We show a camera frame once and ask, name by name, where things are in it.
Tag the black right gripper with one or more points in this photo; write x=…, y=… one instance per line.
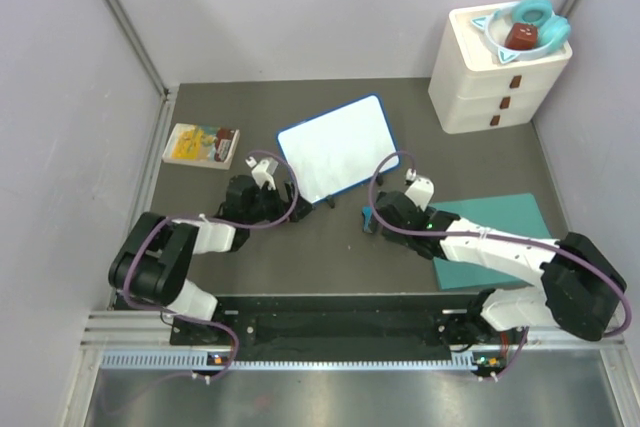
x=392, y=236

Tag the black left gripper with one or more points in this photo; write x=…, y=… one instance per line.
x=279, y=203

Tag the blue framed whiteboard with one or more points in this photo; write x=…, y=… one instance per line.
x=339, y=149

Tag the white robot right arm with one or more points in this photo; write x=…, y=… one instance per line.
x=568, y=284

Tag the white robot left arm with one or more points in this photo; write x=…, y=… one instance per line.
x=153, y=262

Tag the yellow picture book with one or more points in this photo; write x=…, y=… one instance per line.
x=201, y=146

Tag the white three-drawer cabinet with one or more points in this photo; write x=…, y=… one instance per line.
x=471, y=90

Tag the brown cube toy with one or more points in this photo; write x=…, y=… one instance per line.
x=522, y=37

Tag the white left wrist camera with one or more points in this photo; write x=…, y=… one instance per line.
x=263, y=171

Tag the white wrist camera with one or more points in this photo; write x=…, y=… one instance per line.
x=263, y=171
x=420, y=189

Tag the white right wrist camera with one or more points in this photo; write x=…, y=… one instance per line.
x=420, y=189

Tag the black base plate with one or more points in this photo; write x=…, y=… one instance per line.
x=363, y=327

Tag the aluminium front rail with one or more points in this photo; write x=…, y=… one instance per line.
x=148, y=341

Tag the aluminium corner post left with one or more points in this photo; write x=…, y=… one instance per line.
x=128, y=30

